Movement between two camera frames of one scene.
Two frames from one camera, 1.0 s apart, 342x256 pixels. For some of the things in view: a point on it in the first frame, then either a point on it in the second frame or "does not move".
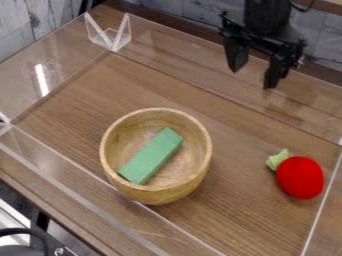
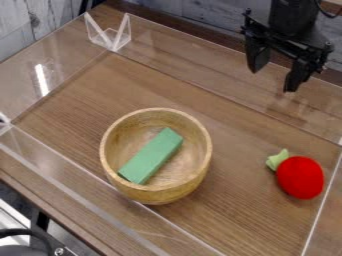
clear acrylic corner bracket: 110,38 does not move
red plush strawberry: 299,173 does not move
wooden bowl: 181,174 does not move
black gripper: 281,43 -> 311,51
